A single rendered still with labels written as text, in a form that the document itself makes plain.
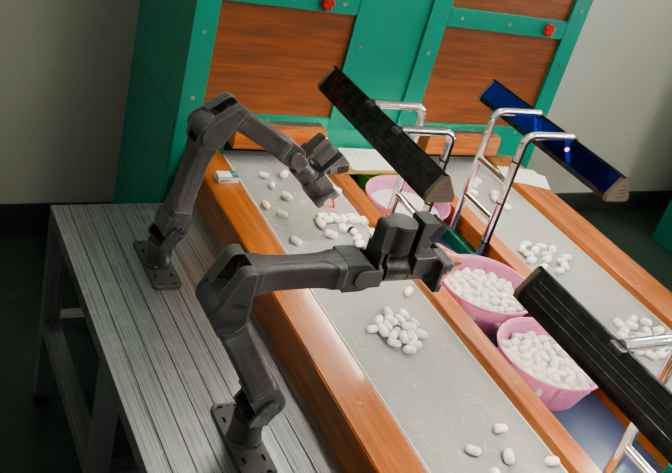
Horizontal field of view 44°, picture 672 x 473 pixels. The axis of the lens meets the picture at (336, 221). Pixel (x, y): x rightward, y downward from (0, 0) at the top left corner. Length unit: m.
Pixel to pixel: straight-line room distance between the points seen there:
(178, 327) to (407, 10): 1.23
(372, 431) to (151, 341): 0.54
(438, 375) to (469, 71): 1.26
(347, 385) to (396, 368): 0.17
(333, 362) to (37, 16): 1.75
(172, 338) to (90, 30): 1.50
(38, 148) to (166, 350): 1.55
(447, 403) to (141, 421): 0.63
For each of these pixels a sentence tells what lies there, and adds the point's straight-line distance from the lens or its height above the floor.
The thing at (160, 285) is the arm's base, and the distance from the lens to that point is 2.04.
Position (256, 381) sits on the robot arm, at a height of 0.85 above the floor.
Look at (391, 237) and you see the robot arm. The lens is 1.49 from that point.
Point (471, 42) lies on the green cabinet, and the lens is 2.80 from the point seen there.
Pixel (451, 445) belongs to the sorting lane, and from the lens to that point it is 1.75.
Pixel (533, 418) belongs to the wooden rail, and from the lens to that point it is 1.87.
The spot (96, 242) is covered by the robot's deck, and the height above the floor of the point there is 0.67.
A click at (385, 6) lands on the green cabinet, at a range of 2.58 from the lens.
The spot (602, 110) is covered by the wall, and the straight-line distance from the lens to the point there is 4.58.
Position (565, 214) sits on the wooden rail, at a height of 0.76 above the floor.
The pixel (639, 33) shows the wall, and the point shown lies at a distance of 4.50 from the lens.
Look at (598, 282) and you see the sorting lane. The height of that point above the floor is 0.74.
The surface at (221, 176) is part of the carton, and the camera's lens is 2.34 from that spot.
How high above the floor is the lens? 1.86
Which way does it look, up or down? 28 degrees down
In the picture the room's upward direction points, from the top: 16 degrees clockwise
